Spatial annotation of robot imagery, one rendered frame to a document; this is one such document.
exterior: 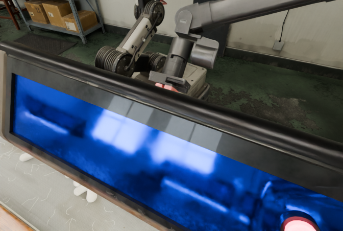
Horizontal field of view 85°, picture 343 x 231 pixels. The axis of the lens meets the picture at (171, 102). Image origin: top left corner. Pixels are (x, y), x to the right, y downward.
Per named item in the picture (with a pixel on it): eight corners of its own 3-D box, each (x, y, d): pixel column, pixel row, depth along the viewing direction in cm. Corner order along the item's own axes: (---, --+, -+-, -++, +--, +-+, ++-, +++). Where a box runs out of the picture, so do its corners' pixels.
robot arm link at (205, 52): (186, 20, 55) (180, 8, 46) (225, 28, 52) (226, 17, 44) (175, 61, 56) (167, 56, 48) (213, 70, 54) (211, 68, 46)
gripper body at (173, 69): (183, 86, 46) (192, 58, 46) (147, 76, 49) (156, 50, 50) (189, 92, 52) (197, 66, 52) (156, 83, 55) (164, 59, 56)
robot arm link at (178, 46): (175, 40, 55) (172, 31, 49) (198, 46, 53) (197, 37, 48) (168, 63, 54) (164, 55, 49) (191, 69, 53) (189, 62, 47)
